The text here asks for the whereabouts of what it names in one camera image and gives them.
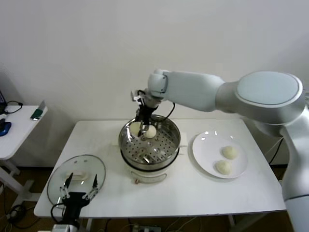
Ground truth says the perforated steel steamer basket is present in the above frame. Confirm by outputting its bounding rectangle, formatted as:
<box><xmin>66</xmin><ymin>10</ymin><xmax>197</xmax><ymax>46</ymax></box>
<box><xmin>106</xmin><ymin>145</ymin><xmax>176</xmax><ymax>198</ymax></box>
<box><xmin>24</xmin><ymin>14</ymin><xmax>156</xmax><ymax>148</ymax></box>
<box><xmin>119</xmin><ymin>114</ymin><xmax>181</xmax><ymax>170</ymax></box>

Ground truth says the blue computer mouse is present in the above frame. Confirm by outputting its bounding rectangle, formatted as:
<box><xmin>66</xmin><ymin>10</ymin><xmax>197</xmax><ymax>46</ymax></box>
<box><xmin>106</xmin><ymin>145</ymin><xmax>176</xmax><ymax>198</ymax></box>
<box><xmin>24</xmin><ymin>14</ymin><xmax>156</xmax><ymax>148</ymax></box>
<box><xmin>0</xmin><ymin>122</ymin><xmax>12</xmax><ymax>138</ymax></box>

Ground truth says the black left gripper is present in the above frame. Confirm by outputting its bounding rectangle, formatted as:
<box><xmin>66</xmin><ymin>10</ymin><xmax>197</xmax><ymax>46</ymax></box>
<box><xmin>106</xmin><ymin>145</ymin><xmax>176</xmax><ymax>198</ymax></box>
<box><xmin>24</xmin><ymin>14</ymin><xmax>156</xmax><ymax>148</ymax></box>
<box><xmin>59</xmin><ymin>172</ymin><xmax>101</xmax><ymax>218</ymax></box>

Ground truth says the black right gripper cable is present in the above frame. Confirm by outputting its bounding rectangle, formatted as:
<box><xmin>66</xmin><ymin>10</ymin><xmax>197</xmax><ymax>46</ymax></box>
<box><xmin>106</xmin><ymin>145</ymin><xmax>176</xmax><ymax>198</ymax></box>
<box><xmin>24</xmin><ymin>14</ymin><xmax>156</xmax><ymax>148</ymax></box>
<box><xmin>158</xmin><ymin>100</ymin><xmax>176</xmax><ymax>119</ymax></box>

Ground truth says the glass pot lid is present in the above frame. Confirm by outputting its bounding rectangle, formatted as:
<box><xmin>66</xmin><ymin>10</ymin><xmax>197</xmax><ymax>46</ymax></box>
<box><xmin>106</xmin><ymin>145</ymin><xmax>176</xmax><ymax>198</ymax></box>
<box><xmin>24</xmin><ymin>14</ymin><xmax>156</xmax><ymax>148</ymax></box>
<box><xmin>47</xmin><ymin>154</ymin><xmax>107</xmax><ymax>210</ymax></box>

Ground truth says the white shelf stand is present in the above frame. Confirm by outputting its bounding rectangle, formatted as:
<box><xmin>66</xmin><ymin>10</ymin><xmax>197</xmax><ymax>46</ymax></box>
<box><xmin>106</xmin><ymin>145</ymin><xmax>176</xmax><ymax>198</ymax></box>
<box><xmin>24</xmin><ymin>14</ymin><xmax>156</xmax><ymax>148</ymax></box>
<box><xmin>269</xmin><ymin>88</ymin><xmax>309</xmax><ymax>188</ymax></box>

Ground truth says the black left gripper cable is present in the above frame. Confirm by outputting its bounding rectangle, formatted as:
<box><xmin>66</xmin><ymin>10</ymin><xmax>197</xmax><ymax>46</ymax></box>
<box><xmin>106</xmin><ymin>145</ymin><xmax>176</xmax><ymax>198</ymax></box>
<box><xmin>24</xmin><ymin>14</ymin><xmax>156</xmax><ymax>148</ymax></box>
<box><xmin>50</xmin><ymin>197</ymin><xmax>66</xmax><ymax>223</ymax></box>

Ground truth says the black power adapter cable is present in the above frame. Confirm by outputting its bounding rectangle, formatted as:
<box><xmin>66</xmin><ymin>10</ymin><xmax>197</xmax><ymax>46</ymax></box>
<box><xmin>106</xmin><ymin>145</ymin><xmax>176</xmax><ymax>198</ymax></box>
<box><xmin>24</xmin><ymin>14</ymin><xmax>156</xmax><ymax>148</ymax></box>
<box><xmin>268</xmin><ymin>139</ymin><xmax>283</xmax><ymax>165</ymax></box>

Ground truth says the green handled scraper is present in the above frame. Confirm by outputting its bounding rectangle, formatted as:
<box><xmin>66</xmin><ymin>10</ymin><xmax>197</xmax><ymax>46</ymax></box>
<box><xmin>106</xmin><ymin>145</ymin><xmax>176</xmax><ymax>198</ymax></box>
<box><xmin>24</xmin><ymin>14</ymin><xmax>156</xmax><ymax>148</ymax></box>
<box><xmin>30</xmin><ymin>101</ymin><xmax>46</xmax><ymax>121</ymax></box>

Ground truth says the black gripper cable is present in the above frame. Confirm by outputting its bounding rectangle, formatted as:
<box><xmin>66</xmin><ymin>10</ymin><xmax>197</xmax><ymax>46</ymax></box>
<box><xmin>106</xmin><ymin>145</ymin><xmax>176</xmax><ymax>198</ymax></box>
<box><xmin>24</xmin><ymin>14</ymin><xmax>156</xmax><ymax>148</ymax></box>
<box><xmin>158</xmin><ymin>100</ymin><xmax>176</xmax><ymax>119</ymax></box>
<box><xmin>50</xmin><ymin>197</ymin><xmax>66</xmax><ymax>223</ymax></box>

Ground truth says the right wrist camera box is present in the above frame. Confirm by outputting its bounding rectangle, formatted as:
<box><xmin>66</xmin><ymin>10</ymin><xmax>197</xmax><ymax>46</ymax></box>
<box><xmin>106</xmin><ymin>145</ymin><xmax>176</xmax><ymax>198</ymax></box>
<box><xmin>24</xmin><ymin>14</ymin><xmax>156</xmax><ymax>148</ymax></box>
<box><xmin>130</xmin><ymin>89</ymin><xmax>145</xmax><ymax>103</ymax></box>

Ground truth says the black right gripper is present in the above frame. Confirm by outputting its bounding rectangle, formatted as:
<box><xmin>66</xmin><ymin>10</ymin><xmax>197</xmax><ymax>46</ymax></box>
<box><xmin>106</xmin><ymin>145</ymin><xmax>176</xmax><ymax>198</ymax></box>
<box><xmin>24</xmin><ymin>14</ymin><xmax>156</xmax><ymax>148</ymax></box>
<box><xmin>134</xmin><ymin>105</ymin><xmax>155</xmax><ymax>140</ymax></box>

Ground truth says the white steamed baozi bun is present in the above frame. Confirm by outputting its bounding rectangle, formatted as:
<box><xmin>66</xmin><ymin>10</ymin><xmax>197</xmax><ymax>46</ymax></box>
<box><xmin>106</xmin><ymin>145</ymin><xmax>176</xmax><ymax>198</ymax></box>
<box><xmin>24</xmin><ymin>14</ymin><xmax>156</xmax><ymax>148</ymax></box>
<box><xmin>214</xmin><ymin>160</ymin><xmax>232</xmax><ymax>174</ymax></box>
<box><xmin>221</xmin><ymin>145</ymin><xmax>239</xmax><ymax>160</ymax></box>
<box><xmin>144</xmin><ymin>125</ymin><xmax>157</xmax><ymax>140</ymax></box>
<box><xmin>129</xmin><ymin>122</ymin><xmax>142</xmax><ymax>136</ymax></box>

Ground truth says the white work table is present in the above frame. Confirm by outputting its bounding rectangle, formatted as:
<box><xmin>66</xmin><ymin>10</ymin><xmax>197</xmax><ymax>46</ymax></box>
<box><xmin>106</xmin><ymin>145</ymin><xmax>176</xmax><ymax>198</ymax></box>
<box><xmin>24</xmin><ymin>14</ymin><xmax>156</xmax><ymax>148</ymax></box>
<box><xmin>33</xmin><ymin>117</ymin><xmax>292</xmax><ymax>232</ymax></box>

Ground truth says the power strip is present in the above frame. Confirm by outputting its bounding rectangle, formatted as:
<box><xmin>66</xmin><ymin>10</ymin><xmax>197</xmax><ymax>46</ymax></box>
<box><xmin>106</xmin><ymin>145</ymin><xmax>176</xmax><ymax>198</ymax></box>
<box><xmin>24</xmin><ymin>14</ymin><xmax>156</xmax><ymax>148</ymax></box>
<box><xmin>131</xmin><ymin>224</ymin><xmax>162</xmax><ymax>232</ymax></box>

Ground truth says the white round plate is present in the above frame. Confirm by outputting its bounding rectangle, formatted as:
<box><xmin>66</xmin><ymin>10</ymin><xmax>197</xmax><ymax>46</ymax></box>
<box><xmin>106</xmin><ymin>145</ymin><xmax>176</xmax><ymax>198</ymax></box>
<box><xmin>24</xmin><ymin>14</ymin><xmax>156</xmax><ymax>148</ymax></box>
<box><xmin>192</xmin><ymin>131</ymin><xmax>249</xmax><ymax>179</ymax></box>

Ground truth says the black floor cable bundle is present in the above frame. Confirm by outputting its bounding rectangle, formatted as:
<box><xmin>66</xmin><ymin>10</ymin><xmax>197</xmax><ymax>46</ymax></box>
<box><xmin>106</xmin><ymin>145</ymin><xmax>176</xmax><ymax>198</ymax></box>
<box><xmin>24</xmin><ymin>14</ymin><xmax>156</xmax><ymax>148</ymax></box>
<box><xmin>6</xmin><ymin>204</ymin><xmax>28</xmax><ymax>225</ymax></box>

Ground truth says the black cable with plug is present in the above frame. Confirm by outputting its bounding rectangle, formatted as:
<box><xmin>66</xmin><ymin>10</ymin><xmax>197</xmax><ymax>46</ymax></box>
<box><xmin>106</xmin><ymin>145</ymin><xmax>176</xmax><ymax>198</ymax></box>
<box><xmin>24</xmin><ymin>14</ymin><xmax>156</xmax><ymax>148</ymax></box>
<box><xmin>3</xmin><ymin>101</ymin><xmax>24</xmax><ymax>116</ymax></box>

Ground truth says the white electric cooking pot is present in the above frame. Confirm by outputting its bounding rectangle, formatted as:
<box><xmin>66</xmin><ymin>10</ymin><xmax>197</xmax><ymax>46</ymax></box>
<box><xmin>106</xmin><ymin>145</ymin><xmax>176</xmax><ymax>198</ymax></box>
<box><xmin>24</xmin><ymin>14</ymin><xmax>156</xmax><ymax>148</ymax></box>
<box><xmin>111</xmin><ymin>131</ymin><xmax>189</xmax><ymax>186</ymax></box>

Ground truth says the white side table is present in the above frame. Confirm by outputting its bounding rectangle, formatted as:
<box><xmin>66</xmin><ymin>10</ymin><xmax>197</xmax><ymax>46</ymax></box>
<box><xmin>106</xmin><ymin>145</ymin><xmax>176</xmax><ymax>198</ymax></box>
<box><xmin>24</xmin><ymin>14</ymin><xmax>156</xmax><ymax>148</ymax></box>
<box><xmin>0</xmin><ymin>105</ymin><xmax>48</xmax><ymax>208</ymax></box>

